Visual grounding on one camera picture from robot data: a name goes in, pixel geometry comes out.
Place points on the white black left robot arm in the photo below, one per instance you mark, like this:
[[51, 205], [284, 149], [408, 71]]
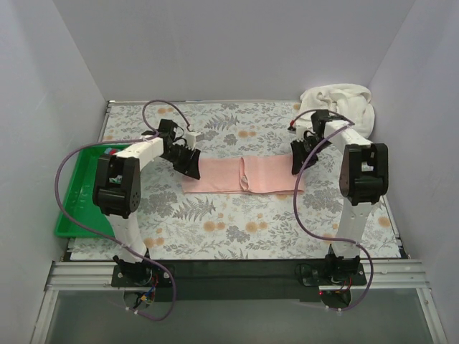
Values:
[[117, 189]]

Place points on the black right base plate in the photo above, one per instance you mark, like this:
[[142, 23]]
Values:
[[317, 273]]

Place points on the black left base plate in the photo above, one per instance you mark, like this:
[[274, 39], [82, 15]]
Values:
[[158, 277]]

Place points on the white crumpled towel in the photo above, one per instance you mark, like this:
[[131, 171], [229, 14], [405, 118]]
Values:
[[350, 100]]

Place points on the green plastic tray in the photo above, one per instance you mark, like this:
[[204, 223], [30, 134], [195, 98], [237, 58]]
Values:
[[78, 200]]

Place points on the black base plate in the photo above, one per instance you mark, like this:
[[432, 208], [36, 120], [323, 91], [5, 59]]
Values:
[[158, 277], [317, 273]]

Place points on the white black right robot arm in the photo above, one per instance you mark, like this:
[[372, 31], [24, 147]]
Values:
[[363, 180]]

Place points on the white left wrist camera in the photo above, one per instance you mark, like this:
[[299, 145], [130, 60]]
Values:
[[194, 137]]

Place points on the aluminium frame rail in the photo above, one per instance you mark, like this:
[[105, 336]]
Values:
[[87, 275]]

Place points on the pink towel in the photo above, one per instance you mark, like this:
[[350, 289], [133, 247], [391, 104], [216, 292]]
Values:
[[243, 175]]

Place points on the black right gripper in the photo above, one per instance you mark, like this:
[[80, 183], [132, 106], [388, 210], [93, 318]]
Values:
[[306, 151]]

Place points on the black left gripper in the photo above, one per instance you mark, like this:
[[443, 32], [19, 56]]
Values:
[[184, 158]]

